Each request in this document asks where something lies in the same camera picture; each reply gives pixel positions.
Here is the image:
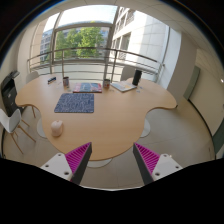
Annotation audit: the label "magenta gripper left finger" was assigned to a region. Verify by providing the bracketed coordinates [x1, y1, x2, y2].
[40, 142, 93, 186]

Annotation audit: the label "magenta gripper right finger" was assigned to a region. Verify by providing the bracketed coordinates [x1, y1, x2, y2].
[132, 142, 184, 186]

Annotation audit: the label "blue patterned mouse pad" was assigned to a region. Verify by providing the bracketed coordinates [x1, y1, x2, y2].
[54, 93, 94, 113]

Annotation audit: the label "wooden curved table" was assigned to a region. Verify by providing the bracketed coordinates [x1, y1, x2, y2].
[16, 75, 176, 161]

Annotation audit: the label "red and blue book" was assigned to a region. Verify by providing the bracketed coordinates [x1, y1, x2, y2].
[73, 82, 102, 93]

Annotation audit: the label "white chair wooden legs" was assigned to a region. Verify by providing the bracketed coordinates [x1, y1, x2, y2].
[0, 108, 35, 152]

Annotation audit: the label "open light notebook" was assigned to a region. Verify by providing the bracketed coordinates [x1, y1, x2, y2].
[111, 81, 136, 92]

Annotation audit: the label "dark mug centre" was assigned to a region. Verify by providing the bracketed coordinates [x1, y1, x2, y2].
[103, 79, 110, 88]

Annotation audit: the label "small dark box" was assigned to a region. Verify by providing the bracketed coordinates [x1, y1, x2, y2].
[48, 77, 56, 84]

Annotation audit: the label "black cylindrical speaker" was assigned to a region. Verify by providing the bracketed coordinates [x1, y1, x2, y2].
[132, 70, 142, 86]

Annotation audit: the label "white chair far right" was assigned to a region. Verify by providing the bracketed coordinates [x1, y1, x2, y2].
[120, 66, 135, 81]

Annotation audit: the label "metal balcony railing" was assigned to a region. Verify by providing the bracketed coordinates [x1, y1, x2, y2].
[27, 47, 164, 81]

